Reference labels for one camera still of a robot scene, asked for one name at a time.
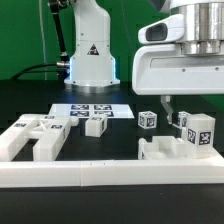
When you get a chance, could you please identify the white chair seat part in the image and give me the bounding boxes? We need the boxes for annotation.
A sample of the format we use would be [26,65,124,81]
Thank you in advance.
[138,136,186,160]

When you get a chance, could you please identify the white chair back part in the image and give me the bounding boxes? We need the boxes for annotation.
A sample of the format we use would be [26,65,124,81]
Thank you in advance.
[0,114,79,162]

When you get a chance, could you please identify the white tagged nut cube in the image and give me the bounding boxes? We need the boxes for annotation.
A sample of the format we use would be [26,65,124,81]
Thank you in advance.
[138,111,157,129]
[175,111,189,129]

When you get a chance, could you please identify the white base tag sheet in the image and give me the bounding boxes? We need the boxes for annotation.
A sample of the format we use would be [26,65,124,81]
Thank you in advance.
[49,104,134,119]

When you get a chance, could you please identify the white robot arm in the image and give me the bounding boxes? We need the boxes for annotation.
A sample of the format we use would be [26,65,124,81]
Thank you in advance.
[65,0,224,113]

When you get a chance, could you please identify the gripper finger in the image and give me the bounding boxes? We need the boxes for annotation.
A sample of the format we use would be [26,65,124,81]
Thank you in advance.
[160,95,173,124]

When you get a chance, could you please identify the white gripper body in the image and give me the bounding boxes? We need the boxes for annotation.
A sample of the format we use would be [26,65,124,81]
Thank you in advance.
[131,13,224,96]

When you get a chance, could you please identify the black cable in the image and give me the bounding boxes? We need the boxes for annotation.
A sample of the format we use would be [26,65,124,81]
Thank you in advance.
[11,63,71,80]

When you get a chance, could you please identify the white U-shaped obstacle fence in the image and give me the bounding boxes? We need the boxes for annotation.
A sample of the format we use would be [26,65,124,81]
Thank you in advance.
[0,154,224,188]

